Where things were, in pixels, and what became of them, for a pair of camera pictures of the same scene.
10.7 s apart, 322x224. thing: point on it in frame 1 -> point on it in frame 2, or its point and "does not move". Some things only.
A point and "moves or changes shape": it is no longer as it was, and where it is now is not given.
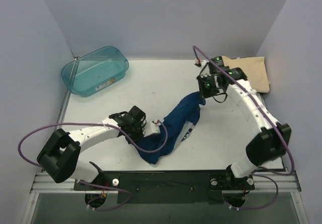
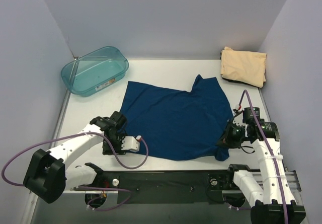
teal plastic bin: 95,71 does not move
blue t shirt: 179,123 moves or changes shape
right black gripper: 204,90 -> 227,138
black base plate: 168,187 does not move
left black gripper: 137,134 -> 112,146
